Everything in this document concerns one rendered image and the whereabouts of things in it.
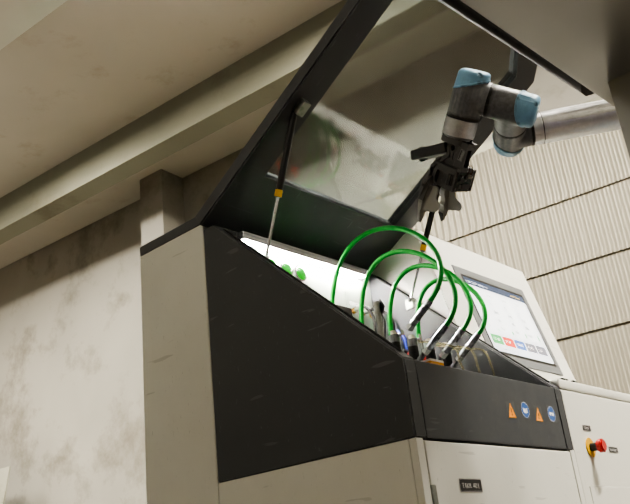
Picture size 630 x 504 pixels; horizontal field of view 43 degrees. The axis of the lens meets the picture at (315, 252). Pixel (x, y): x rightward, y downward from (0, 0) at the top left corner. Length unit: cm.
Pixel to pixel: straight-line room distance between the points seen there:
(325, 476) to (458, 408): 32
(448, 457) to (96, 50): 504
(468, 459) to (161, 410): 84
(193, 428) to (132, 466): 566
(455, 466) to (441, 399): 14
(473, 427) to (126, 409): 627
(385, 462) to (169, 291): 86
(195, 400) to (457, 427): 69
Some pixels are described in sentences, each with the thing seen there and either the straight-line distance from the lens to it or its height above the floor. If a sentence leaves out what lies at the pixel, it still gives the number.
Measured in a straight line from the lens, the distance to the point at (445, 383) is 174.
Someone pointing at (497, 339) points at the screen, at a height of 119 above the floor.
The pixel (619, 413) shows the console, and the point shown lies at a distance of 256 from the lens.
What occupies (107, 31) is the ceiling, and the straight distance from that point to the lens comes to 611.
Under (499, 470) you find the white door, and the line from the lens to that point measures 185.
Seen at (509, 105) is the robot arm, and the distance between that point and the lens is 182.
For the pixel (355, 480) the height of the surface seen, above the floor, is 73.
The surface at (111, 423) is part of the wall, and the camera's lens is 801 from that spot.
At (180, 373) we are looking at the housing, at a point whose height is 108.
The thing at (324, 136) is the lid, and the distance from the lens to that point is 218.
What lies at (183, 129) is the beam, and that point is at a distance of 655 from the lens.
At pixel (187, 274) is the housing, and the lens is 218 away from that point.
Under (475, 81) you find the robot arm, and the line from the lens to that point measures 183.
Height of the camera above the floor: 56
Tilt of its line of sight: 22 degrees up
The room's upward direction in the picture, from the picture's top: 7 degrees counter-clockwise
